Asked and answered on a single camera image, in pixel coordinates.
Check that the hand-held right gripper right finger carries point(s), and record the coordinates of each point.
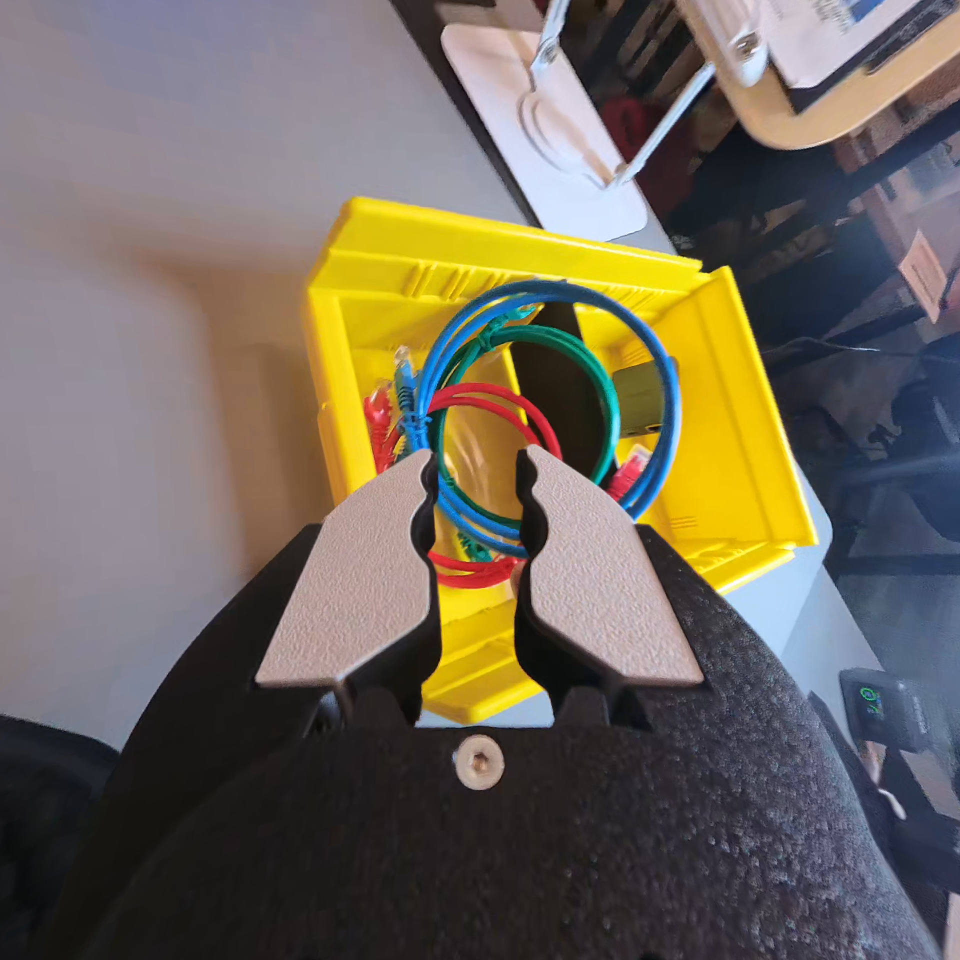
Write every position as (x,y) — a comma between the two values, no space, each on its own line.
(607,600)

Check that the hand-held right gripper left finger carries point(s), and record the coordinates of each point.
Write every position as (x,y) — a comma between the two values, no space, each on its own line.
(352,585)

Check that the black ethernet adapter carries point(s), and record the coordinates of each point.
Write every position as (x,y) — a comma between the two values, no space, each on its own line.
(637,397)

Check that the yellow plastic bin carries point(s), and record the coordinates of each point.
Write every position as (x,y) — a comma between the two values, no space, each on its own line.
(487,247)

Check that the black bin divider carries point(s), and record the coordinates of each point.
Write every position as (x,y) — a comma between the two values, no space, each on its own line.
(562,397)

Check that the black device green display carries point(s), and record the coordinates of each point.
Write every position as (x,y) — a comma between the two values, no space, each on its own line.
(870,705)

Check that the black chair armrest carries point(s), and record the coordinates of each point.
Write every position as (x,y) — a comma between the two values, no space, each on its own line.
(45,840)

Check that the white paper label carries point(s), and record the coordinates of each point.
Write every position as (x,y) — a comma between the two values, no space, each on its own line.
(926,274)

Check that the rounded wooden board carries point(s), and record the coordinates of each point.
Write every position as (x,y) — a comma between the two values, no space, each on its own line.
(825,120)

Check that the printed instruction poster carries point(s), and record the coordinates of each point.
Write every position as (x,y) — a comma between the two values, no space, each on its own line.
(825,30)

